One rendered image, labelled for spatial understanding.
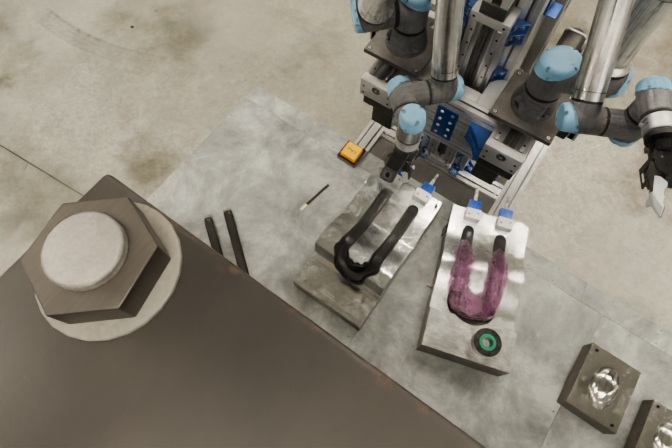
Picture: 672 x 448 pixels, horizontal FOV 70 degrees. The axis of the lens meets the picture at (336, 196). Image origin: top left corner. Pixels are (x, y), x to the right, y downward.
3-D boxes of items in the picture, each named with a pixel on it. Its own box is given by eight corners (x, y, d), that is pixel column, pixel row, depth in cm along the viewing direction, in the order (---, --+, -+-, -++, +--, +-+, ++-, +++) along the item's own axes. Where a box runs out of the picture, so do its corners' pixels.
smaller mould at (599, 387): (582, 345, 152) (593, 342, 146) (628, 374, 148) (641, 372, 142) (556, 402, 145) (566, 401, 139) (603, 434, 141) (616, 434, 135)
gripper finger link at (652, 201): (651, 226, 105) (658, 190, 108) (663, 215, 100) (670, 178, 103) (635, 221, 106) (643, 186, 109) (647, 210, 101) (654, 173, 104)
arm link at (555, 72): (525, 69, 157) (541, 38, 144) (567, 73, 156) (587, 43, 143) (526, 99, 151) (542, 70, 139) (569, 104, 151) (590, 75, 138)
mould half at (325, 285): (376, 176, 178) (379, 158, 166) (437, 213, 171) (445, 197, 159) (294, 285, 161) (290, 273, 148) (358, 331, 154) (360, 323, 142)
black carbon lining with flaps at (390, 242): (382, 188, 168) (385, 175, 160) (422, 212, 164) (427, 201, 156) (324, 267, 156) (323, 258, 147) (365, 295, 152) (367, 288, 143)
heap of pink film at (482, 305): (456, 237, 161) (461, 228, 154) (509, 252, 159) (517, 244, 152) (439, 311, 151) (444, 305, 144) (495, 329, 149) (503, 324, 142)
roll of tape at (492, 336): (468, 331, 143) (471, 329, 140) (494, 328, 144) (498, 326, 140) (473, 359, 140) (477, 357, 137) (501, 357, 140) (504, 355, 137)
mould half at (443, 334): (450, 210, 172) (457, 197, 162) (523, 231, 168) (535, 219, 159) (416, 349, 152) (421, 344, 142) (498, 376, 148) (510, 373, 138)
